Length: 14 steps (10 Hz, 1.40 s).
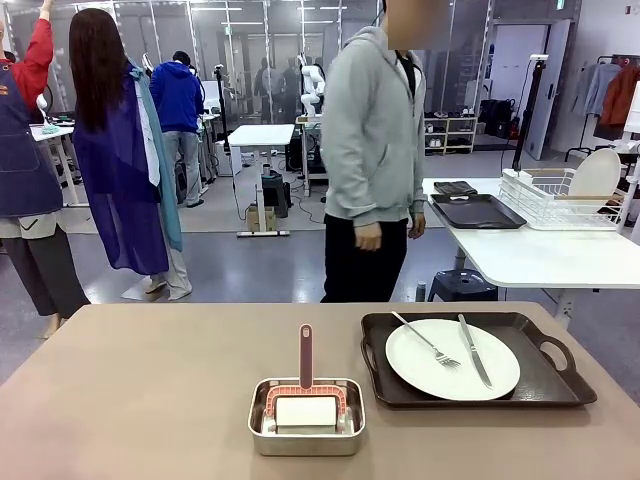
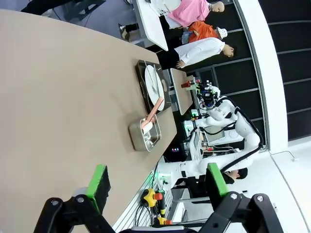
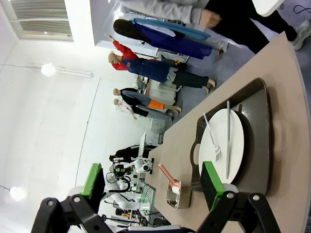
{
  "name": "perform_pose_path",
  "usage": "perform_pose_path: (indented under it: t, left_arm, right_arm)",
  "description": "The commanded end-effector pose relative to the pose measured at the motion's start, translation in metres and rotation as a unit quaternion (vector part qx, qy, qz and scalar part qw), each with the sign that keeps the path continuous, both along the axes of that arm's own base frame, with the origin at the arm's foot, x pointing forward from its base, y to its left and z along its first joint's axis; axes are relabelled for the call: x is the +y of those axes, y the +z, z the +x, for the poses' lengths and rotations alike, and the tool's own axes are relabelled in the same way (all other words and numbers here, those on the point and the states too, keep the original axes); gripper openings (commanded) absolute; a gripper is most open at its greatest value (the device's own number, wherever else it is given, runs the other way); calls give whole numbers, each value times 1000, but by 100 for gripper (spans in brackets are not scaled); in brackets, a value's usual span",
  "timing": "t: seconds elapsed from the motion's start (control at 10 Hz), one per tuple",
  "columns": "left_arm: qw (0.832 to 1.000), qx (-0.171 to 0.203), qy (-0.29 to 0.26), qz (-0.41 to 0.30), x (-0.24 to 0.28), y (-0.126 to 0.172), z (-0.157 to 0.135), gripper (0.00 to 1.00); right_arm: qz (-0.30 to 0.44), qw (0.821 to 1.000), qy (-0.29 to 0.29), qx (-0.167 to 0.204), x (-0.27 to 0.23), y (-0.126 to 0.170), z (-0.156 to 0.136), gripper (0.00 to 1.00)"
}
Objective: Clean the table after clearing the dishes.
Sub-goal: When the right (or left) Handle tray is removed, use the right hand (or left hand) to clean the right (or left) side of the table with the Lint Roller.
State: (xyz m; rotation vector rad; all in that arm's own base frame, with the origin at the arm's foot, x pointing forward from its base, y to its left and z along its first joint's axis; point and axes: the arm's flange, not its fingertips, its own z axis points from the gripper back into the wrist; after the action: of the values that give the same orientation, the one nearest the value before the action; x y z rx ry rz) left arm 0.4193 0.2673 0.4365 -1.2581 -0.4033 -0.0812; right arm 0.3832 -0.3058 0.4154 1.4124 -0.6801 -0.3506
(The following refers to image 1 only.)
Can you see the person's right hand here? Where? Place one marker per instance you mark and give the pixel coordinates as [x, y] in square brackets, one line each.
[370, 237]

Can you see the person's left hand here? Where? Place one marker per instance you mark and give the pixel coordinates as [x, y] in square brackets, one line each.
[418, 225]

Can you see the silver metal fork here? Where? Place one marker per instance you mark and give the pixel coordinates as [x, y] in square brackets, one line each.
[446, 361]

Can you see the silver metal table knife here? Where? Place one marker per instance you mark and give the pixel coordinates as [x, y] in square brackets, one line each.
[481, 367]

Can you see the white round dinner plate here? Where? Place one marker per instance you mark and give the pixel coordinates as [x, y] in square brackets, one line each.
[430, 381]

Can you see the person's right forearm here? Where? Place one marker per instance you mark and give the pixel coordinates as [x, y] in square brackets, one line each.
[362, 200]

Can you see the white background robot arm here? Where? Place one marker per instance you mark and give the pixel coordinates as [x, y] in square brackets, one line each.
[312, 85]

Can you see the person's left forearm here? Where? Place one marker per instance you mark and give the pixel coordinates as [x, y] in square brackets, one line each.
[418, 195]

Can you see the folded dark cloth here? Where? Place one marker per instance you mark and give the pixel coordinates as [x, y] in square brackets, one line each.
[454, 188]

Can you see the flat black tray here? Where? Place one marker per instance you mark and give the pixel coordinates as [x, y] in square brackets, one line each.
[475, 210]

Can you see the small grey bottle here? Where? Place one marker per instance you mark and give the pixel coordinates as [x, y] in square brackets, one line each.
[421, 292]

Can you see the black metal stool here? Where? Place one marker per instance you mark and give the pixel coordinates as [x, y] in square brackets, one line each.
[462, 285]

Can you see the white shoe rack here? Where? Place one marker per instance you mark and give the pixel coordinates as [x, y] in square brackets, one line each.
[450, 135]

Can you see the dark green stool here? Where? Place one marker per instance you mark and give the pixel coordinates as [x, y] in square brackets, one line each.
[275, 192]

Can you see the cardboard box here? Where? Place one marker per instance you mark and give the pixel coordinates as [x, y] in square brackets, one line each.
[260, 220]

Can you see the person in grey hoodie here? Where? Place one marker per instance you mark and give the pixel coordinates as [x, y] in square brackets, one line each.
[365, 125]

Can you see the large white side table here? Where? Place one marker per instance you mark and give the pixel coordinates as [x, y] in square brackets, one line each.
[550, 255]

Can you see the white background desk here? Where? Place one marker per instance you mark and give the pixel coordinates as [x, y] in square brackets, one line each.
[260, 135]

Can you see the white plate in rack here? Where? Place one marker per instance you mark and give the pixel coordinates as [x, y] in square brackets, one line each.
[595, 172]

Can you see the rectangular stainless steel tin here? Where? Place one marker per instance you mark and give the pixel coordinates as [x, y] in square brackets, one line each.
[305, 445]

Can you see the hanging grey garment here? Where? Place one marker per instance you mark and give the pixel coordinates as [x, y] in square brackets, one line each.
[592, 90]

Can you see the person in blue jacket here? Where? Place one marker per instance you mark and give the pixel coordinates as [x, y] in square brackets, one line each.
[175, 100]

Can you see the hanging orange jacket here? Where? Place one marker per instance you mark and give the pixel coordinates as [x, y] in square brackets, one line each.
[620, 95]

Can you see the long haired mannequin blue robe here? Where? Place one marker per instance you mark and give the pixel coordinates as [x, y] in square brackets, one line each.
[115, 175]

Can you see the mannequin with denim apron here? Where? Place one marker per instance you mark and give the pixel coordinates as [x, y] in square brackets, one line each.
[25, 150]

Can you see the black camera stand pole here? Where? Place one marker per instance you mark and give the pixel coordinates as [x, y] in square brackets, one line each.
[522, 135]

